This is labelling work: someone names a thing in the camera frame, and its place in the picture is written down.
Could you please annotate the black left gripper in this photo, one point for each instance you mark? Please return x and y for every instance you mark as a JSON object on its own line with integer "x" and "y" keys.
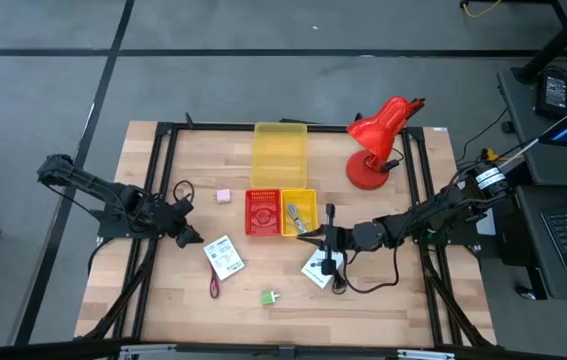
{"x": 175, "y": 220}

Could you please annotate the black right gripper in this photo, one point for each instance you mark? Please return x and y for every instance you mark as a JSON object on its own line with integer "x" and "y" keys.
{"x": 343, "y": 236}

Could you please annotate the white box with black picture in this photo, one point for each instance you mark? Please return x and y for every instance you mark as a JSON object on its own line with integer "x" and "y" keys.
{"x": 313, "y": 272}

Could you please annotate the white card with QR code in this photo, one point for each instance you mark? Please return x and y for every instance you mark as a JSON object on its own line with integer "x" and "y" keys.
{"x": 224, "y": 257}

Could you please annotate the pink charger cube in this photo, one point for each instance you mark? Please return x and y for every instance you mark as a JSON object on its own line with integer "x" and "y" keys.
{"x": 223, "y": 196}

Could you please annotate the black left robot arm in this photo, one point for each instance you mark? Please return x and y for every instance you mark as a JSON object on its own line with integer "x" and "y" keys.
{"x": 108, "y": 192}

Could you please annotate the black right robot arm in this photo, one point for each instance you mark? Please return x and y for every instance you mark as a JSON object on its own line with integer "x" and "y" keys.
{"x": 438, "y": 210}

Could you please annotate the yellow translucent bin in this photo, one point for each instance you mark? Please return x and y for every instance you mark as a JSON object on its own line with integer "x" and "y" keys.
{"x": 279, "y": 155}

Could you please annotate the yellow plastic basket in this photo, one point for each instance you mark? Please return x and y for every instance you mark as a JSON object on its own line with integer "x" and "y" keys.
{"x": 308, "y": 200}

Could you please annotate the red plastic basket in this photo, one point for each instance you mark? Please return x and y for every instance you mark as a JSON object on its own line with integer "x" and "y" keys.
{"x": 263, "y": 212}

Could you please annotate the green white charger cube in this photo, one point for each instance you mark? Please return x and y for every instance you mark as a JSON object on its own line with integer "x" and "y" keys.
{"x": 267, "y": 298}

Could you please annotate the red desk lamp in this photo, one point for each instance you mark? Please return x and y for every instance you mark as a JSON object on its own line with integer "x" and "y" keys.
{"x": 375, "y": 132}

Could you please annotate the black rig beam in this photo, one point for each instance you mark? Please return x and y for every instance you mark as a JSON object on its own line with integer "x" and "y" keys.
{"x": 38, "y": 350}

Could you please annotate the black desk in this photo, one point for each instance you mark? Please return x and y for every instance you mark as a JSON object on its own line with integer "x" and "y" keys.
{"x": 528, "y": 150}

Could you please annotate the black power brick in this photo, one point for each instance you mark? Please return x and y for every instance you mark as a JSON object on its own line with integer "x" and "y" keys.
{"x": 555, "y": 92}

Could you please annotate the black stand leg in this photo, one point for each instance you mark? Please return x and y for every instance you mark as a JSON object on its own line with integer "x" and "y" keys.
{"x": 563, "y": 40}

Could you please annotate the black aluminium table frame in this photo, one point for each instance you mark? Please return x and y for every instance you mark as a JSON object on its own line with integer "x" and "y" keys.
{"x": 323, "y": 128}

